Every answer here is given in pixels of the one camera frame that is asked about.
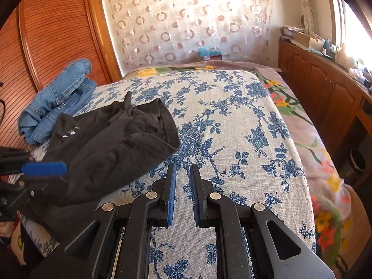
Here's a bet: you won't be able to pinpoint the black shorts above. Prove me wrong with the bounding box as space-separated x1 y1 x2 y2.
19 93 180 241

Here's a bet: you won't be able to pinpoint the blue floral bed cover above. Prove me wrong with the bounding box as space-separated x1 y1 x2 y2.
18 69 318 279

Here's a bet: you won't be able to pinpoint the folded blue jeans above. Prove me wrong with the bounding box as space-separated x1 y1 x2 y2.
18 59 97 145

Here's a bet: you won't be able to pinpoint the cardboard box with blue items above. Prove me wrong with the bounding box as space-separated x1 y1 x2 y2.
196 47 223 62

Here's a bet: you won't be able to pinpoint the colourful flower blanket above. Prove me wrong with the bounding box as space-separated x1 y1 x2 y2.
126 61 363 273

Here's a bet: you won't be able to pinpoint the wooden louvered wardrobe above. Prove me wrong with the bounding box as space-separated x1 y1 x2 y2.
1 0 122 147

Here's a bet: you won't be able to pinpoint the sheer circle pattern curtain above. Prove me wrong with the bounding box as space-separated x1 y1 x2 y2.
102 0 272 72

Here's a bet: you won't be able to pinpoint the wooden sideboard cabinet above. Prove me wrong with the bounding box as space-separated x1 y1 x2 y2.
277 38 372 163

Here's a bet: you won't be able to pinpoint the cardboard box on cabinet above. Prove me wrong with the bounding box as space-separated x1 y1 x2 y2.
294 32 323 51

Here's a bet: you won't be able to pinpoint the window with wooden frame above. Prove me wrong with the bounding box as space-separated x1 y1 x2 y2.
331 0 371 71

